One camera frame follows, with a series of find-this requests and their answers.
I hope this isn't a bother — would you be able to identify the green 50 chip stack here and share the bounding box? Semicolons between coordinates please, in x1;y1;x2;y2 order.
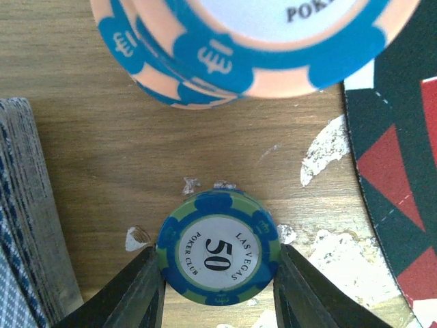
156;189;281;306

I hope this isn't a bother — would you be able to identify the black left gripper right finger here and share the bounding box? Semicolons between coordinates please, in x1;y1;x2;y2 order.
273;244;389;328

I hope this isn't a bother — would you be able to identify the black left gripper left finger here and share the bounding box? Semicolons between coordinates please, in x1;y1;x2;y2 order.
55;247;165;327

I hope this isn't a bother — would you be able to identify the round red black poker mat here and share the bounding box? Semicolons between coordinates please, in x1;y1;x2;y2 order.
343;1;436;327

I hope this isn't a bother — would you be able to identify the playing card deck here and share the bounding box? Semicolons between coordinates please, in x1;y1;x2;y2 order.
1;98;83;327

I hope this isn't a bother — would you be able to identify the blue 10 chip stack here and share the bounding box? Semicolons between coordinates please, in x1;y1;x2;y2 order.
91;1;419;109

